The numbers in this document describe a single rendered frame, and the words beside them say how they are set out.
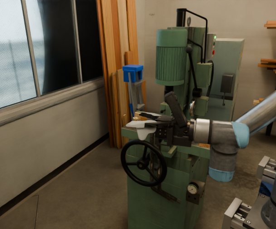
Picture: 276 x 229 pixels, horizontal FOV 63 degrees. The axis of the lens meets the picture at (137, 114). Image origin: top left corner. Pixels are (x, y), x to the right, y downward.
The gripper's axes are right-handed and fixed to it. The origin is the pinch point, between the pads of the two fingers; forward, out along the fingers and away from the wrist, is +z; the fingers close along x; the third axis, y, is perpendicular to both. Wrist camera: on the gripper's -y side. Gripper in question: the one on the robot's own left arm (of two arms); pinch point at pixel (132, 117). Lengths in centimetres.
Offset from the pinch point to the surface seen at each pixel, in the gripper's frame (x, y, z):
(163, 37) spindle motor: 59, -31, 1
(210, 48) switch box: 90, -27, -24
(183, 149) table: 55, 31, -15
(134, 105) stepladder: 145, 26, 42
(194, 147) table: 53, 28, -21
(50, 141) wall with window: 116, 65, 121
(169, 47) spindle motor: 59, -26, -2
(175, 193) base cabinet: 60, 62, -12
